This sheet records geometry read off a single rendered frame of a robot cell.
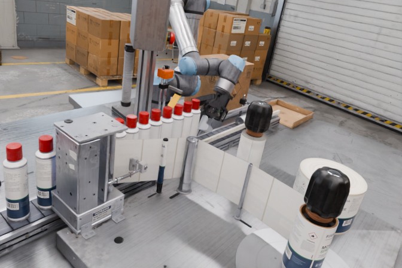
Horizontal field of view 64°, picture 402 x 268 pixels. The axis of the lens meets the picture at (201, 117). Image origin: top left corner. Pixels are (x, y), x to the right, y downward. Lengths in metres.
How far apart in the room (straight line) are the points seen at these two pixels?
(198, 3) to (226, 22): 3.35
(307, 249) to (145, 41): 0.71
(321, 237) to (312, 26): 5.23
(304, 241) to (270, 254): 0.15
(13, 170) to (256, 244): 0.63
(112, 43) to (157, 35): 3.57
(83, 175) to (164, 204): 0.30
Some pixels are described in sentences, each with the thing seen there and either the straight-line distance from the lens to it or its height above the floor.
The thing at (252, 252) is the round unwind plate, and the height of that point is 0.89.
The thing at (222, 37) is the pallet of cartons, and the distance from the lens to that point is 4.98.
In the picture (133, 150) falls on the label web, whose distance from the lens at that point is 0.95.
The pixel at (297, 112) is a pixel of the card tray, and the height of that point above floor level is 0.83.
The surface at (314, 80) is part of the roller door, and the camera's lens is 5.80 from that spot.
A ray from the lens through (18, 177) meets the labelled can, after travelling 0.89.
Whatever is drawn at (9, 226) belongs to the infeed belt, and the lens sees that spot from 0.96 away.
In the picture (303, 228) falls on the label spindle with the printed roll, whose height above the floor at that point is 1.04.
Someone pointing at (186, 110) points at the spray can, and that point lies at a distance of 1.20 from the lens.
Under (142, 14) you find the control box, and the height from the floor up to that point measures 1.39.
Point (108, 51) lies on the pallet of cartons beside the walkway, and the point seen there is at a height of 0.48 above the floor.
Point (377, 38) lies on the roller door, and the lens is 5.39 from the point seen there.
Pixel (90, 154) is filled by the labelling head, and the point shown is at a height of 1.10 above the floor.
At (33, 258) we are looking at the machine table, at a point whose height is 0.83.
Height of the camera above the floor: 1.50
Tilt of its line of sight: 22 degrees down
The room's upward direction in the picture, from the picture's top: 10 degrees clockwise
